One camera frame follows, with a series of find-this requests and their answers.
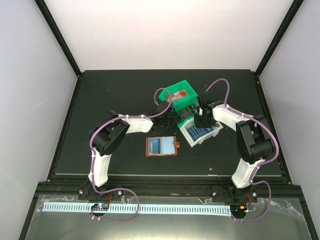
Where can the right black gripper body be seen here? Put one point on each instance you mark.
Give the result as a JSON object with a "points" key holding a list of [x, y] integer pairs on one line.
{"points": [[204, 122]]}

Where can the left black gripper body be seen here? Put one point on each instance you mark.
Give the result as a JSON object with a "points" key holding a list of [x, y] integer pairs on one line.
{"points": [[169, 123]]}

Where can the blue credit card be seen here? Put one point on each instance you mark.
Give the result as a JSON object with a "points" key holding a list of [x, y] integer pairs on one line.
{"points": [[154, 146], [196, 133]]}

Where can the brown leather card holder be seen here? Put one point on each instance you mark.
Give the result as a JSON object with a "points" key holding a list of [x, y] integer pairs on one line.
{"points": [[169, 146]]}

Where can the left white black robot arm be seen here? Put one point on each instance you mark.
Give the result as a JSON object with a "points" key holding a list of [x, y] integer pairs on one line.
{"points": [[106, 139]]}

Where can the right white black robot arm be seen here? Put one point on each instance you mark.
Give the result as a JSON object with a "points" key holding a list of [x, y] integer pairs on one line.
{"points": [[256, 144]]}

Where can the red patterned card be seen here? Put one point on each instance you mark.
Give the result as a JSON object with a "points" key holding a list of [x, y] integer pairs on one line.
{"points": [[179, 95]]}

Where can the white bin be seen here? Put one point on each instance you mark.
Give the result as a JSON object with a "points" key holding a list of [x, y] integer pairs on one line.
{"points": [[189, 122]]}

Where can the green bin middle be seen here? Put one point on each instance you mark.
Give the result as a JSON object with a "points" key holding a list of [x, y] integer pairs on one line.
{"points": [[186, 113]]}

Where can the green bin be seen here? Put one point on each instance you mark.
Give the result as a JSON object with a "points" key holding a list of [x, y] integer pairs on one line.
{"points": [[184, 103], [186, 113]]}

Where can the green bin left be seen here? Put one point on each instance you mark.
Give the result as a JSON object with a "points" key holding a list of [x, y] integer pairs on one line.
{"points": [[184, 103]]}

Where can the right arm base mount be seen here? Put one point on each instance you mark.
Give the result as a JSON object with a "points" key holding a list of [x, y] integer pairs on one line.
{"points": [[232, 195]]}

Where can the white slotted cable duct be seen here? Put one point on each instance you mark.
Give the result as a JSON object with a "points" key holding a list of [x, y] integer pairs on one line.
{"points": [[120, 208]]}

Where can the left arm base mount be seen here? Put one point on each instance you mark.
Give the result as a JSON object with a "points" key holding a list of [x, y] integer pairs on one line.
{"points": [[100, 196]]}

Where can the black aluminium frame rail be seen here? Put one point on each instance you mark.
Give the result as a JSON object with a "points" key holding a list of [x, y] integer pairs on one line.
{"points": [[281, 187]]}

